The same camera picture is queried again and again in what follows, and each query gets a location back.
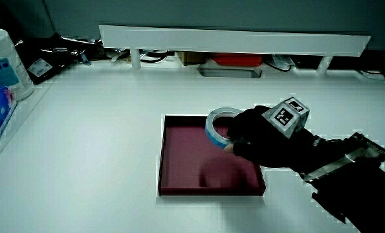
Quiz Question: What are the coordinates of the maroon shallow tray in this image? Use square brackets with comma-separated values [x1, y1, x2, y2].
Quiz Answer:
[157, 114, 267, 197]

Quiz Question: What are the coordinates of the black cable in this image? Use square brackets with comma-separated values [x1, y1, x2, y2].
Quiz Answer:
[263, 54, 293, 72]

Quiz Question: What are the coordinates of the red plastic box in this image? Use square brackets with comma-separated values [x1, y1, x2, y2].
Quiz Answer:
[210, 53, 264, 68]

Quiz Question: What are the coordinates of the white desk shelf riser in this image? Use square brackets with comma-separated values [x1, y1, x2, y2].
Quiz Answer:
[98, 25, 372, 76]

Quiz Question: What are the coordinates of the blue tape roll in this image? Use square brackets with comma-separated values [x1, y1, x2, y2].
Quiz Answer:
[204, 107, 244, 150]

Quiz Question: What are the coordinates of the brown cardboard box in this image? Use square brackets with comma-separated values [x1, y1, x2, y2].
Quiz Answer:
[176, 51, 208, 67]

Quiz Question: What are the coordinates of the black bag with white label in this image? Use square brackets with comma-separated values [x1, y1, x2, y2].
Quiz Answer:
[16, 38, 83, 85]

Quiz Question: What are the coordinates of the person's right hand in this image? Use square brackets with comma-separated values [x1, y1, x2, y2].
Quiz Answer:
[223, 96, 322, 173]

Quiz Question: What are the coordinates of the person's right forearm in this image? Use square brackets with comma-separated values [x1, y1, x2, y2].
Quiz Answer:
[297, 131, 385, 233]

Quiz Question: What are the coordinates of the white wipes canister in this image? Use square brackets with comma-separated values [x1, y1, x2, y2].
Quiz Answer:
[0, 28, 35, 102]

